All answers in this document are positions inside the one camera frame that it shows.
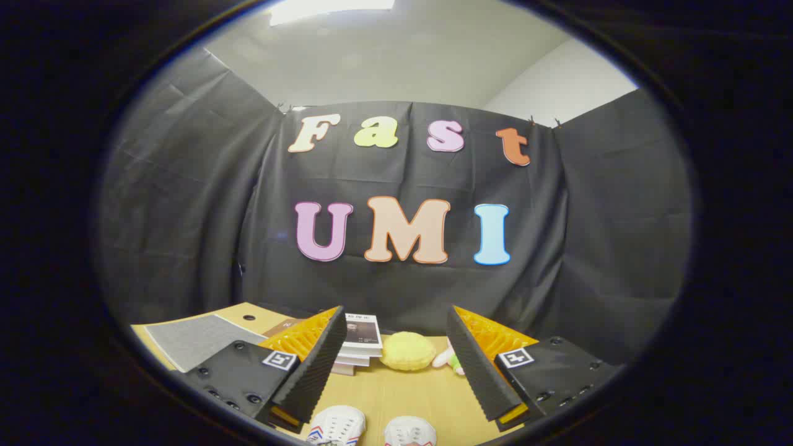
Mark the white canvas shoe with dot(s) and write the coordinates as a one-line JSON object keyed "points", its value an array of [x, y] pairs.
{"points": [[409, 432], [337, 426]]}

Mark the yellow plush cushion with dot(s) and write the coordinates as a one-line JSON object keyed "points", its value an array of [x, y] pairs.
{"points": [[407, 351]]}

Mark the brown cardboard piece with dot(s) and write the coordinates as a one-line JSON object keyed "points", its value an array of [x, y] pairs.
{"points": [[285, 325]]}

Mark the ceiling light panel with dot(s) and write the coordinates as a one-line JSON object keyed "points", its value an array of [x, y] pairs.
{"points": [[328, 9]]}

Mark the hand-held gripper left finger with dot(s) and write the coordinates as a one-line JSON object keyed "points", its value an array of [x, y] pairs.
{"points": [[316, 365]]}

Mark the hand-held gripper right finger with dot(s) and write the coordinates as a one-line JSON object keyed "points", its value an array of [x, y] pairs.
{"points": [[477, 365]]}

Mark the grey fabric storage box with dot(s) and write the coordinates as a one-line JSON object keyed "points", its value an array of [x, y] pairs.
{"points": [[198, 341]]}

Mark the green and pink plush toy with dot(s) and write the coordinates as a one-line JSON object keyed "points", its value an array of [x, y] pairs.
{"points": [[445, 360]]}

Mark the black backdrop cloth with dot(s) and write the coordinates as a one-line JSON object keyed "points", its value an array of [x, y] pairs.
{"points": [[186, 217]]}

